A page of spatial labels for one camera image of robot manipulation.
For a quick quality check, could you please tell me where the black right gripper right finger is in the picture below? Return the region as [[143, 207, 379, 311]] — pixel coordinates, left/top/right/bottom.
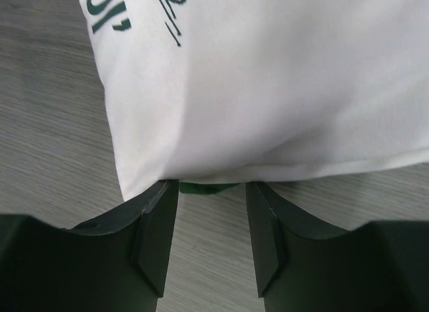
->
[[246, 183, 362, 298]]

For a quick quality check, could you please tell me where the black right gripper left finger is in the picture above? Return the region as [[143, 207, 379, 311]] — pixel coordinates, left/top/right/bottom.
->
[[72, 180, 178, 298]]

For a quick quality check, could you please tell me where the white and green t shirt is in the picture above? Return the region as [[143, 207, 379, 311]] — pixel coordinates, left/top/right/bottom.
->
[[79, 0, 428, 200]]

